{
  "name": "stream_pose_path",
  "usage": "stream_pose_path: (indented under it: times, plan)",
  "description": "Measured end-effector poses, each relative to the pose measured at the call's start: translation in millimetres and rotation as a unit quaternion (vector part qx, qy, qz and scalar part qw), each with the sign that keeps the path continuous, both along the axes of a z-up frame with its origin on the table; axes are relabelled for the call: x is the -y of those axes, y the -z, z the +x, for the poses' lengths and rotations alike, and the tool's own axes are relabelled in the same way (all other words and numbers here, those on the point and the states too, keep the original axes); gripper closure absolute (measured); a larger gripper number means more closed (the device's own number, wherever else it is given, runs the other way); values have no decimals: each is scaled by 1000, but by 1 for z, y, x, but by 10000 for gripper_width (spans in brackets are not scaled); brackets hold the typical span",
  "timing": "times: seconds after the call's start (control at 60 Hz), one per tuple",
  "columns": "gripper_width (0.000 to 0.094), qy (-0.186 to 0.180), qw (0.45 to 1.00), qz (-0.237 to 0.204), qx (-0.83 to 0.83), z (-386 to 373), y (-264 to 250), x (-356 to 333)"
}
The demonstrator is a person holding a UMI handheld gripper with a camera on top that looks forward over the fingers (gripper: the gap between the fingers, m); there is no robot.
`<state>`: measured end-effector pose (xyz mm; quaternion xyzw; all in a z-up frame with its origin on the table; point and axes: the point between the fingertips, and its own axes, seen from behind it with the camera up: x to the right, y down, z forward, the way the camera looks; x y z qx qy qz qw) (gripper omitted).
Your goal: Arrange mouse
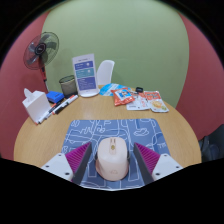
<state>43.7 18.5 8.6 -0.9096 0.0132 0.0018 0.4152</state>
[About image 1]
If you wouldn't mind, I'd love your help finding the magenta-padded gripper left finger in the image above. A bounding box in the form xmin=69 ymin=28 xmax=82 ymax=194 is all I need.
xmin=40 ymin=141 xmax=94 ymax=186

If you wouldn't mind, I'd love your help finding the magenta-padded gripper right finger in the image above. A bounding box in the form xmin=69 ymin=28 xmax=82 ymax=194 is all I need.
xmin=132 ymin=142 xmax=184 ymax=186

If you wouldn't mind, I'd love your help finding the cream pink computer mouse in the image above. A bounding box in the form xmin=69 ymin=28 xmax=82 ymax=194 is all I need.
xmin=94 ymin=137 xmax=130 ymax=182

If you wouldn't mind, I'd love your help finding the blue patterned mouse pad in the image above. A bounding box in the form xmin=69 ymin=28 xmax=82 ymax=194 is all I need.
xmin=60 ymin=117 xmax=171 ymax=190

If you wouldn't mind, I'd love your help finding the white marker black cap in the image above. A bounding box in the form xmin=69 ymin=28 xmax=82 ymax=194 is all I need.
xmin=44 ymin=101 xmax=65 ymax=120

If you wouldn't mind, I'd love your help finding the dark chair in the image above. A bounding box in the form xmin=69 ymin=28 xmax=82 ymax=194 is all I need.
xmin=198 ymin=124 xmax=224 ymax=164

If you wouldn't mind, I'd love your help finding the black marker red cap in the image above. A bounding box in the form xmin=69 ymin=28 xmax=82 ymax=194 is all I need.
xmin=53 ymin=94 xmax=80 ymax=116

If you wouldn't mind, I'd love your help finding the orange white snack packet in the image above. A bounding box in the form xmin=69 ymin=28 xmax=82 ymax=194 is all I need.
xmin=143 ymin=90 xmax=170 ymax=114

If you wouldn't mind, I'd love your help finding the white tissue box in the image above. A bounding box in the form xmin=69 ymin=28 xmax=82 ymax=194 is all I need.
xmin=21 ymin=87 xmax=51 ymax=125

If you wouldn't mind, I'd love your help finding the white flat packet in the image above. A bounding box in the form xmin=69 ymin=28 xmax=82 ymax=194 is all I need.
xmin=125 ymin=92 xmax=150 ymax=112

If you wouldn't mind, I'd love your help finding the blue whiteboard eraser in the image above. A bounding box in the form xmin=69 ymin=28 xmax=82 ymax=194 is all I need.
xmin=45 ymin=90 xmax=65 ymax=105

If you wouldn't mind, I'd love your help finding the red snack packet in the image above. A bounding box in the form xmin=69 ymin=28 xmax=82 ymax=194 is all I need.
xmin=110 ymin=87 xmax=137 ymax=107

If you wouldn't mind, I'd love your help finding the black mesh pen cup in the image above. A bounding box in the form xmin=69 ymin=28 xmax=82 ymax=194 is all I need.
xmin=58 ymin=74 xmax=79 ymax=99

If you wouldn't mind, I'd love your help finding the light blue packet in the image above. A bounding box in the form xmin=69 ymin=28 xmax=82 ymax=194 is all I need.
xmin=99 ymin=83 xmax=126 ymax=97

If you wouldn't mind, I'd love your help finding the white plastic chair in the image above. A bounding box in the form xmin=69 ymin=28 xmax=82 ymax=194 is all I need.
xmin=96 ymin=59 xmax=116 ymax=87

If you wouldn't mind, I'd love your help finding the black red standing fan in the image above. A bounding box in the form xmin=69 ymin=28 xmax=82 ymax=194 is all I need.
xmin=22 ymin=31 xmax=61 ymax=93

